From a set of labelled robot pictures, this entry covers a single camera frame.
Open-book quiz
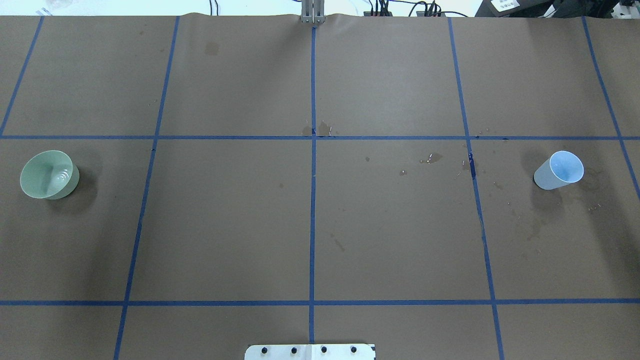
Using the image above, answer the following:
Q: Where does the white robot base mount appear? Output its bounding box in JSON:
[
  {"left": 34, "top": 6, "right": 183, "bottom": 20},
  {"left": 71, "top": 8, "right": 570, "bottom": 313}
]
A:
[{"left": 244, "top": 343, "right": 377, "bottom": 360}]

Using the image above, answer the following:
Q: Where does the light blue plastic cup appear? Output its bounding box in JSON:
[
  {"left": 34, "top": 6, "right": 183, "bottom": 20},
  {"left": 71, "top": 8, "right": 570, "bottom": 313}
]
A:
[{"left": 533, "top": 150, "right": 585, "bottom": 191}]

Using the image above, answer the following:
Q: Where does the light green bowl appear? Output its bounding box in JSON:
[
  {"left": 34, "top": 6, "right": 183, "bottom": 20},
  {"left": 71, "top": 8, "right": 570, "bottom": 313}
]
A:
[{"left": 19, "top": 150, "right": 80, "bottom": 200}]

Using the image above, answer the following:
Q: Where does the brown paper table cover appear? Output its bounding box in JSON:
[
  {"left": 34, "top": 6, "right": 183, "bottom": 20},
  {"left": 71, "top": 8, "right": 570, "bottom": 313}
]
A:
[{"left": 1, "top": 13, "right": 639, "bottom": 360}]

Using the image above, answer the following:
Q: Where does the aluminium frame post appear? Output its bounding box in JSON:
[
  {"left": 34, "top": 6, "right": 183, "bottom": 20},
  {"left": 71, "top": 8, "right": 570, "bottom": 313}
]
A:
[{"left": 299, "top": 0, "right": 326, "bottom": 25}]

